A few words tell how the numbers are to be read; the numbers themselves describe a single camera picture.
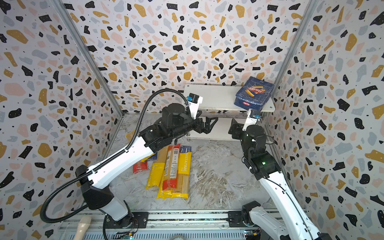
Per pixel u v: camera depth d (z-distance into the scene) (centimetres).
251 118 55
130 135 103
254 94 75
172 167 86
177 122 51
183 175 84
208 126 57
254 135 47
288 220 39
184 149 97
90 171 41
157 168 90
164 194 80
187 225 73
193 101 53
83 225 69
